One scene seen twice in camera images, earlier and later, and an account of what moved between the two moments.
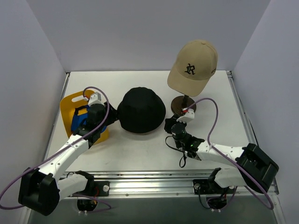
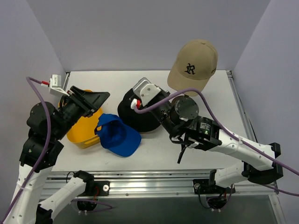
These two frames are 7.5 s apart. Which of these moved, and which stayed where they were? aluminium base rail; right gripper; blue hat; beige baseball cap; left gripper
Moved: blue hat; right gripper; left gripper
Stayed: aluminium base rail; beige baseball cap
